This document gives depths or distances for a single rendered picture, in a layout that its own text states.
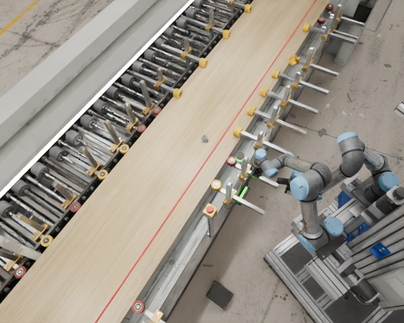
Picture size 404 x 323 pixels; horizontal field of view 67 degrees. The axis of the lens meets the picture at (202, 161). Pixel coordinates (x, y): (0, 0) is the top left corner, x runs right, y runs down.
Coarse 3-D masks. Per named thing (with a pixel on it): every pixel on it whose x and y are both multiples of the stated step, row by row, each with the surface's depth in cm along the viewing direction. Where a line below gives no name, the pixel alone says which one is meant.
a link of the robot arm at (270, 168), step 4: (264, 160) 195; (268, 160) 195; (272, 160) 196; (276, 160) 195; (260, 164) 196; (264, 164) 194; (268, 164) 193; (272, 164) 193; (276, 164) 193; (280, 164) 194; (264, 168) 194; (268, 168) 192; (272, 168) 192; (276, 168) 194; (280, 168) 195; (264, 172) 195; (268, 172) 192; (272, 172) 191; (276, 172) 192; (268, 176) 193; (272, 176) 194
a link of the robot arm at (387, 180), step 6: (378, 174) 196; (384, 174) 193; (390, 174) 192; (378, 180) 195; (384, 180) 191; (390, 180) 191; (396, 180) 191; (372, 186) 203; (378, 186) 195; (384, 186) 191; (390, 186) 190; (378, 192) 198; (384, 192) 195
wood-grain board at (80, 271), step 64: (256, 0) 346; (320, 0) 341; (256, 64) 296; (192, 128) 262; (128, 192) 235; (192, 192) 233; (64, 256) 213; (128, 256) 211; (0, 320) 194; (64, 320) 193
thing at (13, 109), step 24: (120, 0) 97; (144, 0) 98; (96, 24) 91; (120, 24) 94; (72, 48) 86; (96, 48) 90; (48, 72) 82; (72, 72) 86; (24, 96) 78; (48, 96) 82; (0, 120) 74; (24, 120) 79; (0, 144) 76; (0, 240) 178
